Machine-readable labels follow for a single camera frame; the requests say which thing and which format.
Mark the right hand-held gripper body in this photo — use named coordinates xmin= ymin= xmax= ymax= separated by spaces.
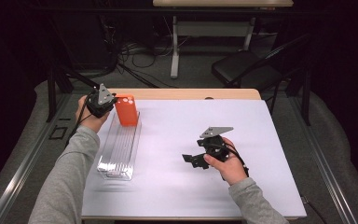
xmin=197 ymin=126 xmax=234 ymax=162

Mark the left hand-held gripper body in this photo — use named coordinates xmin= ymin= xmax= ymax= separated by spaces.
xmin=86 ymin=83 xmax=118 ymax=119

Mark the orange phone case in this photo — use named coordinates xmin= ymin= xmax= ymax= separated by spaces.
xmin=115 ymin=94 xmax=139 ymax=128

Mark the clear plastic ribbed box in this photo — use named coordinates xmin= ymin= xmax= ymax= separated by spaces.
xmin=96 ymin=110 xmax=143 ymax=181

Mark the person's left hand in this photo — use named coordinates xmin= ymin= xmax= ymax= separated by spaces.
xmin=75 ymin=94 xmax=110 ymax=134

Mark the person's right hand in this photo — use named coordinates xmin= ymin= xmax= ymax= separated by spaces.
xmin=203 ymin=137 xmax=250 ymax=187

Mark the white table mat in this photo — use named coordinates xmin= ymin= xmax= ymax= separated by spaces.
xmin=81 ymin=98 xmax=308 ymax=218

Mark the black metal stand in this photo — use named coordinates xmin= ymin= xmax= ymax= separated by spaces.
xmin=45 ymin=18 xmax=103 ymax=123
xmin=285 ymin=31 xmax=312 ymax=127

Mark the black folding chair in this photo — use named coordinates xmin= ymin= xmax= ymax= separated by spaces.
xmin=211 ymin=32 xmax=311 ymax=116

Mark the wooden desk with white legs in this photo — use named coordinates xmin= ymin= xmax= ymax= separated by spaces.
xmin=152 ymin=0 xmax=295 ymax=79

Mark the left hand-held gripper black cable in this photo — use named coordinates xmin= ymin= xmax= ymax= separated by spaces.
xmin=64 ymin=92 xmax=94 ymax=147

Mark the hand-held gripper black cable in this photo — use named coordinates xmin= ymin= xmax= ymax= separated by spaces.
xmin=220 ymin=144 xmax=250 ymax=178
xmin=64 ymin=92 xmax=94 ymax=147

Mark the right hand-held gripper black cable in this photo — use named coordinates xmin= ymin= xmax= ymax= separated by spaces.
xmin=220 ymin=144 xmax=250 ymax=178

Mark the bundle of floor cables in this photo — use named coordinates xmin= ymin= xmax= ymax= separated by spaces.
xmin=101 ymin=15 xmax=194 ymax=90

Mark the aluminium floor rail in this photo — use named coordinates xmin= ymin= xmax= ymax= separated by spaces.
xmin=287 ymin=92 xmax=358 ymax=224
xmin=0 ymin=92 xmax=73 ymax=224

